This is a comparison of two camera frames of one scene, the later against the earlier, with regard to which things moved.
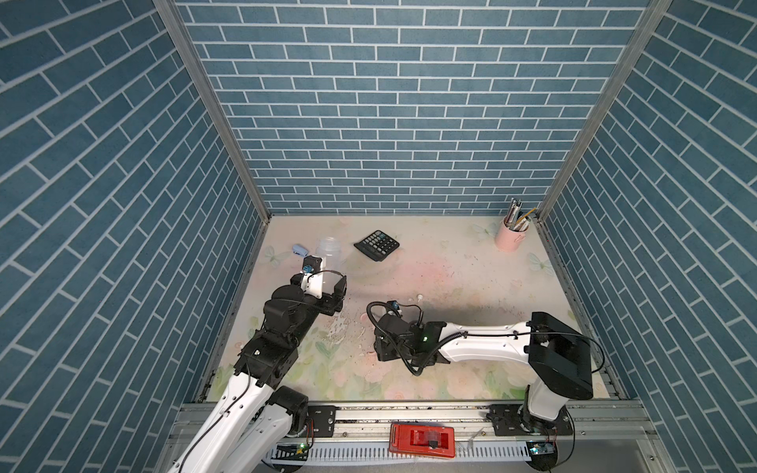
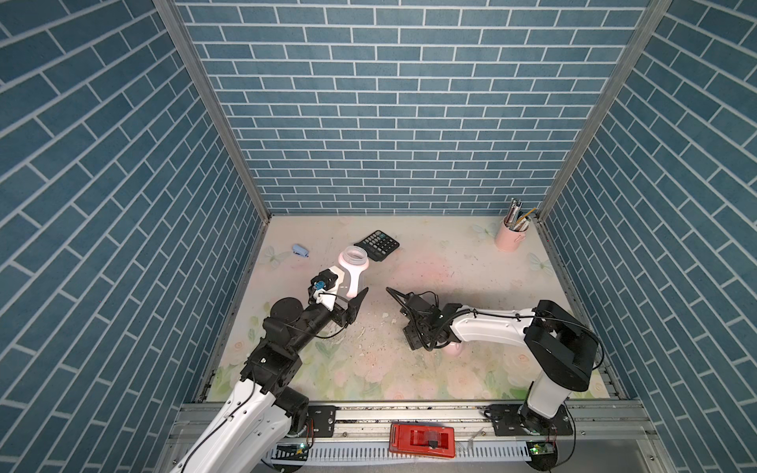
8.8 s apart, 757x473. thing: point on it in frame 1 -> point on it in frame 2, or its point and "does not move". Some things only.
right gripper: x=381 y=349 -> x=410 y=337
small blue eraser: x=300 y=249 does not move
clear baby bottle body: x=331 y=248 -> x=352 y=286
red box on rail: x=422 y=439 does not move
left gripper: x=332 y=302 -> x=349 y=312
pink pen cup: x=508 y=239 does not move
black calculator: x=378 y=244 does not move
